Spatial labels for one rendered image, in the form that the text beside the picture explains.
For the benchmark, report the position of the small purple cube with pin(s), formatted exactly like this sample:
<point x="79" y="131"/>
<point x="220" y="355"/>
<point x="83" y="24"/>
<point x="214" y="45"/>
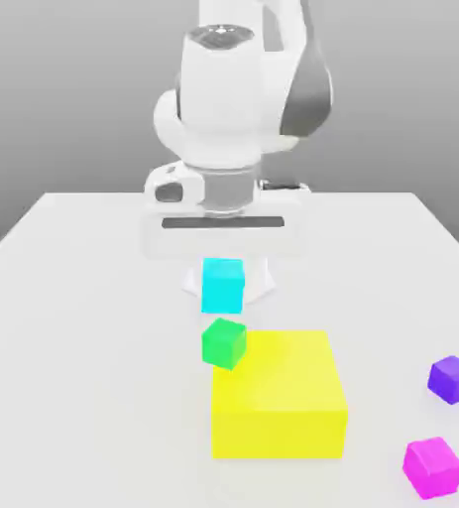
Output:
<point x="452" y="380"/>

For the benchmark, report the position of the small magenta cube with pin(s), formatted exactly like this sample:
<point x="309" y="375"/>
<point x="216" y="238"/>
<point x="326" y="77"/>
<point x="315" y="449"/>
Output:
<point x="433" y="468"/>

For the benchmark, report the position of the small green cube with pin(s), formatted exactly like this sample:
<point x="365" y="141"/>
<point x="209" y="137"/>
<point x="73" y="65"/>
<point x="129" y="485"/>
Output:
<point x="223" y="343"/>

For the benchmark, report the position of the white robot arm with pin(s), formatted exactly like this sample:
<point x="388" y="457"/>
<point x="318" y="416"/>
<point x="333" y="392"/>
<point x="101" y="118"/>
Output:
<point x="221" y="119"/>

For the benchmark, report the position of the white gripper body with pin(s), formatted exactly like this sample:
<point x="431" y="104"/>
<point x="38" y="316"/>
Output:
<point x="221" y="243"/>

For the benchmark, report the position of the large yellow box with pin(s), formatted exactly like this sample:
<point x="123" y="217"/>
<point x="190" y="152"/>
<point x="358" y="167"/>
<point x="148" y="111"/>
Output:
<point x="288" y="397"/>

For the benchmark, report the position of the small cyan cube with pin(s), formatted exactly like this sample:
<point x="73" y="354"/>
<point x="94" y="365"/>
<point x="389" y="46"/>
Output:
<point x="222" y="286"/>

